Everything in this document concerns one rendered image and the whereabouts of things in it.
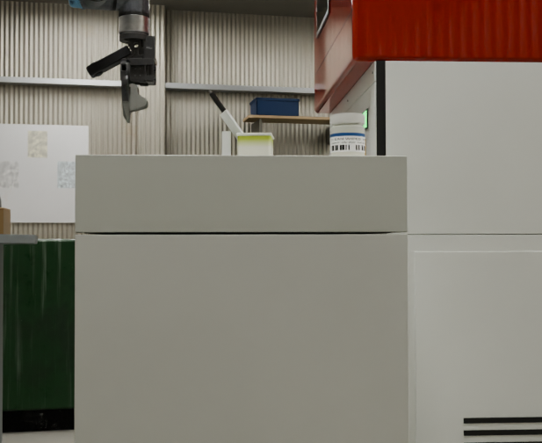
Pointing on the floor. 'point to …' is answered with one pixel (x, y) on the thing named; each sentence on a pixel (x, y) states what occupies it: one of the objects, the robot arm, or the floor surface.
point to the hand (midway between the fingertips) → (125, 117)
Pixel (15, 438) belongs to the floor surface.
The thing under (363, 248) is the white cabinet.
